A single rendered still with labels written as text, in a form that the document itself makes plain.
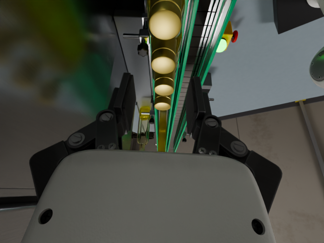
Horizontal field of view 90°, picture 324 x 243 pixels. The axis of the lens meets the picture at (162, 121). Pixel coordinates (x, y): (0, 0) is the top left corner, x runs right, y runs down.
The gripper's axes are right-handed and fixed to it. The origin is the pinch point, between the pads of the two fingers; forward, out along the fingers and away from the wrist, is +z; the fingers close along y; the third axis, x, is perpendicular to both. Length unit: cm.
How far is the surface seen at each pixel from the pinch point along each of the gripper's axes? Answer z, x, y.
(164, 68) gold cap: 10.1, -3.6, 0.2
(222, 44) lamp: 46, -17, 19
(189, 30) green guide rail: 31.5, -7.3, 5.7
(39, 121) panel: 0.1, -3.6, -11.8
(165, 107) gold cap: 13.0, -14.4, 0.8
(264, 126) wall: 148, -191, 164
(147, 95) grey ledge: 51, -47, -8
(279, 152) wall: 105, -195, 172
